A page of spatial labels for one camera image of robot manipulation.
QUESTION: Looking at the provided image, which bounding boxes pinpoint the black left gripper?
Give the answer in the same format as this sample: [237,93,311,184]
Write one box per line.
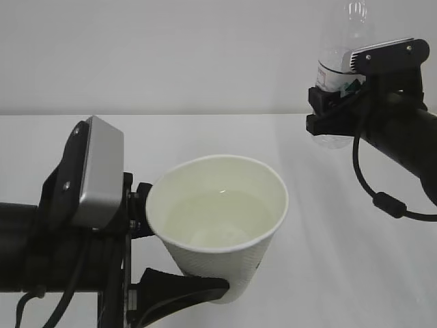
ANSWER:
[25,120,229,327]

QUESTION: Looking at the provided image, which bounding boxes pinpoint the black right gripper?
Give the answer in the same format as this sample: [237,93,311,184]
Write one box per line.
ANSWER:
[306,39,430,137]

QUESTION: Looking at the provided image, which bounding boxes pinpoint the Nongfu Spring water bottle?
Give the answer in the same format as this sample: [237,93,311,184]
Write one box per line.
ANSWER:
[309,0,371,150]

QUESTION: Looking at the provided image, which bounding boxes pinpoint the white paper cup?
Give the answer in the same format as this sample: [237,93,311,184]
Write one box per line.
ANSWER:
[145,154,289,304]

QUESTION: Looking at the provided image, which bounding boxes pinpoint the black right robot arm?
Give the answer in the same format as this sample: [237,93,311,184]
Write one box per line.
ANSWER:
[307,38,436,202]

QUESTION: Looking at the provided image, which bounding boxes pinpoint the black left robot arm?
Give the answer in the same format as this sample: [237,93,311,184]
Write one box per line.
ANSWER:
[1,116,229,327]

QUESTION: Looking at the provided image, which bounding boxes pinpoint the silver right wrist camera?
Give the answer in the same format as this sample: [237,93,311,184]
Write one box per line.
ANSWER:
[340,38,415,75]

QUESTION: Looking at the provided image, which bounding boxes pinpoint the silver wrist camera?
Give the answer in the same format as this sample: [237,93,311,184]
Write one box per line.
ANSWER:
[71,115,124,230]
[340,38,415,75]

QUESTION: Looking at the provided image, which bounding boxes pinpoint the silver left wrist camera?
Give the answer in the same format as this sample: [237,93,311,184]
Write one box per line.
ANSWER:
[71,115,124,230]

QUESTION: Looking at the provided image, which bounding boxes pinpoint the black left camera cable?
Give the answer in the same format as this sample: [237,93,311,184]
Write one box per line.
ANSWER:
[15,235,91,328]

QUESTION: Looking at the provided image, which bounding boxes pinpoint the black camera cable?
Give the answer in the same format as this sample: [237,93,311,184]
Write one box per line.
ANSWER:
[352,78,437,222]
[15,235,91,328]

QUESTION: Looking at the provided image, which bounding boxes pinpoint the black right camera cable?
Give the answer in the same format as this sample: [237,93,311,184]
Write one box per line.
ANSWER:
[352,78,437,222]

